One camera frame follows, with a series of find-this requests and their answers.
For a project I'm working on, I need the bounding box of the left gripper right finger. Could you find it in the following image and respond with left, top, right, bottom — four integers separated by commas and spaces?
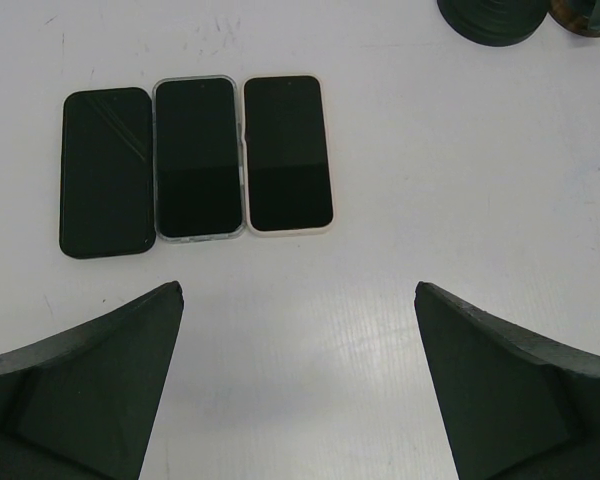
414, 282, 600, 479

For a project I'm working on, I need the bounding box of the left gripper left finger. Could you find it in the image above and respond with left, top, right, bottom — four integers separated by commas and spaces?
0, 281, 184, 479

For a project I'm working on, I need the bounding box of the phone with beige case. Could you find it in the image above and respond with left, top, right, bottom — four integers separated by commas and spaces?
242, 75, 335, 236

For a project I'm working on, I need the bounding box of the black round base clamp stand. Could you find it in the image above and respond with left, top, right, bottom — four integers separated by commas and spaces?
437, 0, 550, 47

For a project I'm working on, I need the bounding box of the brown round base phone stand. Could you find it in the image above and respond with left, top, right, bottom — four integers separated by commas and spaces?
549, 0, 600, 38

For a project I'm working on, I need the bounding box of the phone with clear case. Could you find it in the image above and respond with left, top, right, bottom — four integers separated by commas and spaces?
153, 76, 244, 242

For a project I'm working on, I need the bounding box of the black phone dark case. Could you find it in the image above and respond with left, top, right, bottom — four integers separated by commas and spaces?
59, 87, 156, 259

